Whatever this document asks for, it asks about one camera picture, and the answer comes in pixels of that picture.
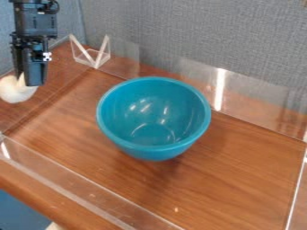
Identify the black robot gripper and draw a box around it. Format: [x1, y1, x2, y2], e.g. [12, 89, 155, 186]
[8, 0, 58, 86]

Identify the brown white plush mushroom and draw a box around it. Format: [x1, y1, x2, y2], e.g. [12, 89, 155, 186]
[0, 75, 37, 103]

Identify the blue plastic bowl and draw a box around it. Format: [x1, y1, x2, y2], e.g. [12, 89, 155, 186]
[96, 76, 211, 161]

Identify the clear acrylic front barrier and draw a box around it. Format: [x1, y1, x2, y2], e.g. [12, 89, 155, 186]
[0, 134, 184, 230]

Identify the clear acrylic barrier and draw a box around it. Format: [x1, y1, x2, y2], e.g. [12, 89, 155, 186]
[0, 134, 184, 230]
[100, 39, 307, 142]

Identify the clear acrylic back barrier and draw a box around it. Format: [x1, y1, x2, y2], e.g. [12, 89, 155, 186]
[100, 39, 307, 142]

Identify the clear acrylic corner bracket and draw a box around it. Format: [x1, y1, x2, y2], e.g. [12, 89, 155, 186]
[68, 34, 110, 69]

